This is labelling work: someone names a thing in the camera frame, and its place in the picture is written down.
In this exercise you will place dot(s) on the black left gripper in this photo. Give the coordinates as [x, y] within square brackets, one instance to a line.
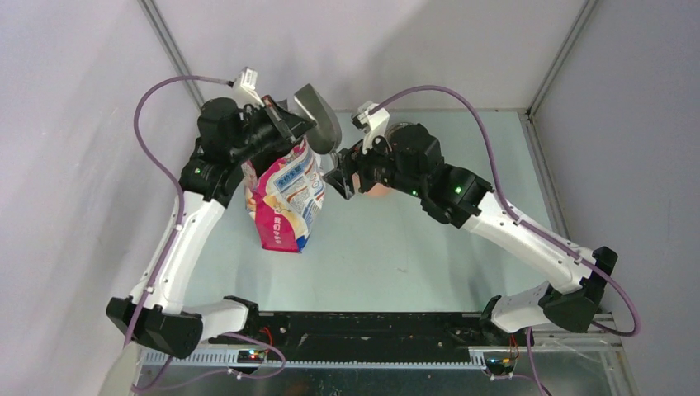
[289, 127]

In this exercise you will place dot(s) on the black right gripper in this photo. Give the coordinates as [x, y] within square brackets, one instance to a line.
[354, 160]

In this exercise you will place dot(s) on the metal food scoop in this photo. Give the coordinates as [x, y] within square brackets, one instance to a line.
[325, 136]

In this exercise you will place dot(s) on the pet food bag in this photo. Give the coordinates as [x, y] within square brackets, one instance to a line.
[283, 196]

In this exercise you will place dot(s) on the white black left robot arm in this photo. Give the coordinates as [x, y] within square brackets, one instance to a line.
[154, 314]

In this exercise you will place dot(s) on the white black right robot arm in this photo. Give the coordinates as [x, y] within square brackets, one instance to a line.
[575, 276]

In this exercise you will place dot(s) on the pink double bowl stand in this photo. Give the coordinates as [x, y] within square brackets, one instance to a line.
[377, 186]

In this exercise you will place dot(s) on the left circuit board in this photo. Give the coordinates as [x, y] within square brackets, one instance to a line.
[251, 357]

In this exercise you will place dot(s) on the circuit board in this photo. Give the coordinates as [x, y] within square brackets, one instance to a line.
[251, 357]
[498, 368]

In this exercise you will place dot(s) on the right circuit board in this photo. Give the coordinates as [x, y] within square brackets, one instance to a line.
[498, 368]

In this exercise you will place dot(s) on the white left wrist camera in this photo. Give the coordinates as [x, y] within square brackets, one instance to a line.
[244, 89]

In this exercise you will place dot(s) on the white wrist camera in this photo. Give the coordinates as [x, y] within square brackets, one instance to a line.
[244, 89]
[372, 121]

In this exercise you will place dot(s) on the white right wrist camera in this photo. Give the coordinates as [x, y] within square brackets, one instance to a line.
[372, 121]

